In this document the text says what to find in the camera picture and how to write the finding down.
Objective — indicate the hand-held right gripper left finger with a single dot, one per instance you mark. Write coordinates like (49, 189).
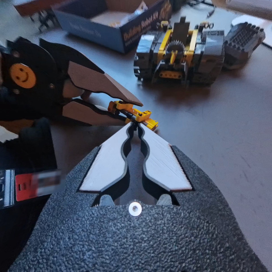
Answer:
(104, 167)

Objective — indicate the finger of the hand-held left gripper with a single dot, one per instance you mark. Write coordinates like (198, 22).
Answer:
(85, 114)
(95, 80)

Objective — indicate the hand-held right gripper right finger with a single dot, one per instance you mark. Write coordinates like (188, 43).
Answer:
(165, 167)

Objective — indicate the yellow toy brick assembly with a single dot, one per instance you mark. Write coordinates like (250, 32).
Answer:
(144, 114)

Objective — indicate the grey desk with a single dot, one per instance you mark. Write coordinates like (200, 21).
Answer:
(212, 127)

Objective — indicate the dark printed box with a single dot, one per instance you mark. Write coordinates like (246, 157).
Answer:
(95, 29)

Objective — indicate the person's dark clothed body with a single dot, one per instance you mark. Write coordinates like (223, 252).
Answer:
(25, 153)

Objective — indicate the red badge holder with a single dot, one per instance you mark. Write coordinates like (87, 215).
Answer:
(23, 187)

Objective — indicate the grey yellow toy brick vehicle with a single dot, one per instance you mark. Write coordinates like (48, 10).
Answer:
(180, 53)

